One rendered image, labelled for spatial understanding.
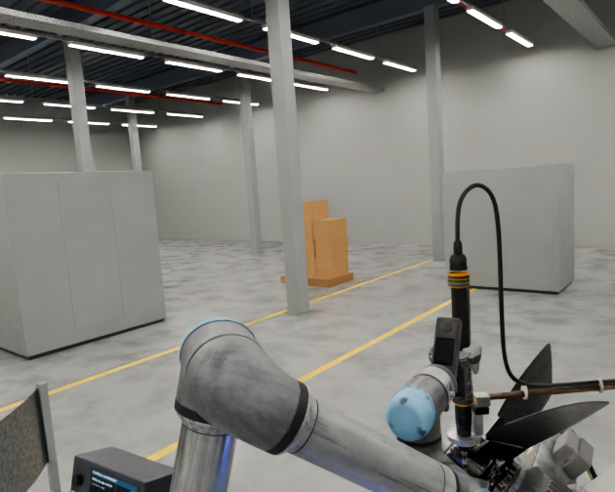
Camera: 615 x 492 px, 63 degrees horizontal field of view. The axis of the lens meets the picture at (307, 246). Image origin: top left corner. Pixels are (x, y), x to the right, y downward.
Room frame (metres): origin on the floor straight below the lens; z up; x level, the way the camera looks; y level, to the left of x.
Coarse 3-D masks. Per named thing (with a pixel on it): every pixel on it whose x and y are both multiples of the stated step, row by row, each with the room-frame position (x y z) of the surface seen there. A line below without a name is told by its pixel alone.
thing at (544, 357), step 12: (540, 360) 1.23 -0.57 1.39; (528, 372) 1.21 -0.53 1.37; (540, 372) 1.25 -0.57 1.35; (552, 372) 1.30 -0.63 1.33; (516, 384) 1.20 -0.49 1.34; (540, 396) 1.27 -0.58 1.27; (504, 408) 1.18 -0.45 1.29; (516, 408) 1.21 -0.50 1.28; (528, 408) 1.24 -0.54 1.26; (540, 408) 1.27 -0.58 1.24; (504, 420) 1.18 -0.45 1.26
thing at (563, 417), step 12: (552, 408) 0.88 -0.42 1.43; (564, 408) 0.90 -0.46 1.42; (576, 408) 0.92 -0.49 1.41; (588, 408) 0.93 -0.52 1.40; (600, 408) 0.95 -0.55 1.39; (516, 420) 0.88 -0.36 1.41; (528, 420) 0.93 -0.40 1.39; (540, 420) 0.94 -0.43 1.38; (552, 420) 0.95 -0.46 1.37; (564, 420) 0.96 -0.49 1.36; (576, 420) 0.97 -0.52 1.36; (492, 432) 1.00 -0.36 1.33; (504, 432) 1.00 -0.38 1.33; (516, 432) 1.00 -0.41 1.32; (528, 432) 1.00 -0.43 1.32; (540, 432) 1.00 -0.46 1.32; (552, 432) 1.00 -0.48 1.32; (516, 444) 1.05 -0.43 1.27; (528, 444) 1.04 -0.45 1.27
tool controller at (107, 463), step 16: (112, 448) 1.23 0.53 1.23; (80, 464) 1.14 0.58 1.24; (96, 464) 1.12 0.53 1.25; (112, 464) 1.12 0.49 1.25; (128, 464) 1.12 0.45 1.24; (144, 464) 1.13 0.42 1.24; (160, 464) 1.14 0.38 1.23; (80, 480) 1.12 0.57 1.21; (96, 480) 1.10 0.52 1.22; (112, 480) 1.07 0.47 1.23; (128, 480) 1.05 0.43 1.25; (144, 480) 1.03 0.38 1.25; (160, 480) 1.06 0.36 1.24
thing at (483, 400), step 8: (480, 400) 1.03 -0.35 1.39; (488, 400) 1.03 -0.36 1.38; (472, 408) 1.04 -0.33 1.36; (480, 408) 1.02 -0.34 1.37; (488, 408) 1.02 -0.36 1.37; (472, 416) 1.04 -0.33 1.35; (480, 416) 1.03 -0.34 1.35; (472, 424) 1.04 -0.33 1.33; (480, 424) 1.03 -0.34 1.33; (448, 432) 1.05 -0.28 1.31; (472, 432) 1.04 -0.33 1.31; (480, 432) 1.03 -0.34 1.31; (456, 440) 1.02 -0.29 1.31; (464, 440) 1.01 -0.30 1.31; (472, 440) 1.01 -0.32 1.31; (480, 440) 1.02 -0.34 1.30
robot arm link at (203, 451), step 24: (192, 336) 0.72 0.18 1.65; (216, 336) 0.67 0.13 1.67; (240, 336) 0.67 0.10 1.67; (192, 408) 0.67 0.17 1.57; (192, 432) 0.68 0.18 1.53; (216, 432) 0.68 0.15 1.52; (192, 456) 0.68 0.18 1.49; (216, 456) 0.68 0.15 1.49; (192, 480) 0.68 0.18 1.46; (216, 480) 0.68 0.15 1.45
